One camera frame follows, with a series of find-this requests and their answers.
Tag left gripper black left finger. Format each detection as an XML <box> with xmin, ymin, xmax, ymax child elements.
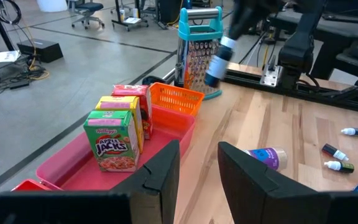
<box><xmin>0</xmin><ymin>139</ymin><xmax>181</xmax><ymax>224</ymax></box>

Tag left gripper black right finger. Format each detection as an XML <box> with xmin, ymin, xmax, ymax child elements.
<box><xmin>217</xmin><ymin>141</ymin><xmax>358</xmax><ymax>224</ymax></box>

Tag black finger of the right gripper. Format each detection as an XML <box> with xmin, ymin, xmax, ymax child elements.
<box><xmin>228</xmin><ymin>5</ymin><xmax>257</xmax><ymax>41</ymax></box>

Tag large dark bottle black nozzle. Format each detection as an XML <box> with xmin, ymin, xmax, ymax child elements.
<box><xmin>204</xmin><ymin>35</ymin><xmax>237</xmax><ymax>89</ymax></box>

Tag green dropper bottle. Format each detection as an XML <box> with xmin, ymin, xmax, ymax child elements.
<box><xmin>323</xmin><ymin>160</ymin><xmax>356</xmax><ymax>174</ymax></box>

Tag dark red dropper bottle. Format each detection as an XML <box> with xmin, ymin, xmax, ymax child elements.
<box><xmin>321</xmin><ymin>143</ymin><xmax>350</xmax><ymax>162</ymax></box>

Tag green Apple Jacks cereal box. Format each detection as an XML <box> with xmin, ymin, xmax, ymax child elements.
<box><xmin>83</xmin><ymin>110</ymin><xmax>141</xmax><ymax>173</ymax></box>

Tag dark purple dropper bottle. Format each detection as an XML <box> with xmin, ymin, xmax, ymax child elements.
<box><xmin>341</xmin><ymin>127</ymin><xmax>358</xmax><ymax>137</ymax></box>

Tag yellow mini cereal box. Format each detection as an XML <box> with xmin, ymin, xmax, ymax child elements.
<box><xmin>94</xmin><ymin>95</ymin><xmax>145</xmax><ymax>154</ymax></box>

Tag red mini cereal box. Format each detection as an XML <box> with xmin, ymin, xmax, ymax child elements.
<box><xmin>111</xmin><ymin>84</ymin><xmax>154</xmax><ymax>141</ymax></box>

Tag red plastic basket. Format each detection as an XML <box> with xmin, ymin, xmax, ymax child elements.
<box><xmin>11</xmin><ymin>178</ymin><xmax>53</xmax><ymax>192</ymax></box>

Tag spice jar purple label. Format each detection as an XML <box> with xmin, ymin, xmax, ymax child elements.
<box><xmin>243</xmin><ymin>146</ymin><xmax>289</xmax><ymax>172</ymax></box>

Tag black computer case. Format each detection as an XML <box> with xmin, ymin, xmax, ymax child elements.
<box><xmin>157</xmin><ymin>0</ymin><xmax>183</xmax><ymax>25</ymax></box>

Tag orange plastic basket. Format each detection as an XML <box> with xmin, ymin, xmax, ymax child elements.
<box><xmin>149</xmin><ymin>82</ymin><xmax>206</xmax><ymax>118</ymax></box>

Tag black desk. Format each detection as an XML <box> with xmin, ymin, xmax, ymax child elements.
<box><xmin>268</xmin><ymin>0</ymin><xmax>358</xmax><ymax>86</ymax></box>

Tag pink plastic tray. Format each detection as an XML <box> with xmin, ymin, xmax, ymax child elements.
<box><xmin>35</xmin><ymin>103</ymin><xmax>196</xmax><ymax>192</ymax></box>

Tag black rolling stand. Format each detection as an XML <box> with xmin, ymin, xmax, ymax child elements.
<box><xmin>110</xmin><ymin>0</ymin><xmax>150</xmax><ymax>32</ymax></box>

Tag dark office chair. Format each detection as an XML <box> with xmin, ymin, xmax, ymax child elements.
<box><xmin>71</xmin><ymin>0</ymin><xmax>106</xmax><ymax>30</ymax></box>

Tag black equipment box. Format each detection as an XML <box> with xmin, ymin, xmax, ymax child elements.
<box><xmin>16</xmin><ymin>38</ymin><xmax>65</xmax><ymax>64</ymax></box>

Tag white paper sheet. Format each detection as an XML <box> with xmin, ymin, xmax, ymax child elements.
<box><xmin>0</xmin><ymin>50</ymin><xmax>21</xmax><ymax>65</ymax></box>

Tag white column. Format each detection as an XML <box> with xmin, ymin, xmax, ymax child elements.
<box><xmin>35</xmin><ymin>0</ymin><xmax>69</xmax><ymax>13</ymax></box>

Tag metal box grater teal handle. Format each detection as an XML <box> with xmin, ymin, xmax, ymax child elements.
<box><xmin>173</xmin><ymin>6</ymin><xmax>224</xmax><ymax>101</ymax></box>

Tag silver mounting bracket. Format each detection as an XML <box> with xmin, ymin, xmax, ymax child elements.
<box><xmin>259</xmin><ymin>55</ymin><xmax>283</xmax><ymax>88</ymax></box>

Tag yellow cable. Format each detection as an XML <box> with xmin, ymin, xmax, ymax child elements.
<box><xmin>20</xmin><ymin>17</ymin><xmax>51</xmax><ymax>81</ymax></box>

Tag black cables with adapter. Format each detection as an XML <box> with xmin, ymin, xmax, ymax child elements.
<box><xmin>0</xmin><ymin>60</ymin><xmax>51</xmax><ymax>99</ymax></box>

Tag black cable coil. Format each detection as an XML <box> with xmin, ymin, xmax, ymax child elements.
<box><xmin>0</xmin><ymin>0</ymin><xmax>22</xmax><ymax>26</ymax></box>

